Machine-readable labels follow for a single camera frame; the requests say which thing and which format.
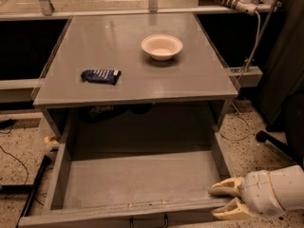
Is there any black floor stand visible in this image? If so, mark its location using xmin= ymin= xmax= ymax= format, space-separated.
xmin=0 ymin=155 xmax=51 ymax=228

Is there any grey top drawer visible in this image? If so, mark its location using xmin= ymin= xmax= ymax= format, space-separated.
xmin=19 ymin=106 xmax=233 ymax=228

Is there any white power strip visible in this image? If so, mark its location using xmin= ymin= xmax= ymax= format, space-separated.
xmin=214 ymin=0 xmax=257 ymax=16

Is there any white paper bowl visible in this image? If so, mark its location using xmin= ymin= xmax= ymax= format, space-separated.
xmin=141 ymin=34 xmax=183 ymax=61

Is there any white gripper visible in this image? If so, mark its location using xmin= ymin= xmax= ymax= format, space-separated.
xmin=208 ymin=170 xmax=284 ymax=220

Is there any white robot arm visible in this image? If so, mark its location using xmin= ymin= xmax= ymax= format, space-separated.
xmin=208 ymin=165 xmax=304 ymax=220

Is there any black floor cable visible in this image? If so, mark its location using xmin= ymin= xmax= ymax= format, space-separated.
xmin=0 ymin=123 xmax=48 ymax=207

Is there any blue striped snack packet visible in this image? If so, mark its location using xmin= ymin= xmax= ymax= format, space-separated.
xmin=81 ymin=69 xmax=121 ymax=85

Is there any white power cable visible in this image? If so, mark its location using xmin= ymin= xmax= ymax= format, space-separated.
xmin=236 ymin=10 xmax=262 ymax=81

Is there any grey drawer cabinet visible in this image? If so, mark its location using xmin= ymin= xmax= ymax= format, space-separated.
xmin=34 ymin=13 xmax=238 ymax=128

